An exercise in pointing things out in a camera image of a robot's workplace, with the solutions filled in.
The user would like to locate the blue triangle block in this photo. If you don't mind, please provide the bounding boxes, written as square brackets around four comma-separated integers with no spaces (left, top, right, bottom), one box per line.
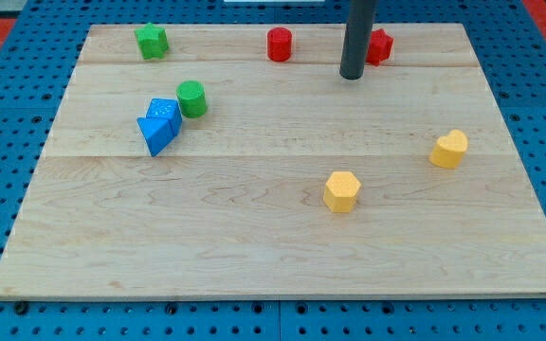
[136,117,174,157]

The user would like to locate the yellow heart block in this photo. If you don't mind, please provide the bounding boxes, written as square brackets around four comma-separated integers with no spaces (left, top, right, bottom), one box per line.
[428,130,469,169]

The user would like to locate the yellow hexagon block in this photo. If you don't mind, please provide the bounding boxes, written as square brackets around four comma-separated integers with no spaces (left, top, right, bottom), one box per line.
[323,171,361,213]

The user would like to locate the wooden board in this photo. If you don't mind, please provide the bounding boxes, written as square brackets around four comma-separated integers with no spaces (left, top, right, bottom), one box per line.
[0,24,546,302]

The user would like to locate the green cylinder block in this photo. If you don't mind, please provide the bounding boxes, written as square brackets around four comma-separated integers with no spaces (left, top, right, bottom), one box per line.
[176,81,208,118]

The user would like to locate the blue cube block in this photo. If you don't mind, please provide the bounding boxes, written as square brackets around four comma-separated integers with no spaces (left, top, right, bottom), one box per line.
[146,99,182,136]

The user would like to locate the red cylinder block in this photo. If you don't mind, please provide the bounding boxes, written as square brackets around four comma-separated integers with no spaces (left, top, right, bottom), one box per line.
[266,27,293,63]

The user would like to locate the red star block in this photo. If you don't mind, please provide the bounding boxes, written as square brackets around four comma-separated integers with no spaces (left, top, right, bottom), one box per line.
[366,28,394,65]

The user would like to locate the green star block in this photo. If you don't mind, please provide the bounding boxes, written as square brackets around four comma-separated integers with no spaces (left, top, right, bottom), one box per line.
[134,23,169,60]

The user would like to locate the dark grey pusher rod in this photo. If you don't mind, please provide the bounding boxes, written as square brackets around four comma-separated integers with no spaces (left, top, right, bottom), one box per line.
[339,0,378,81]

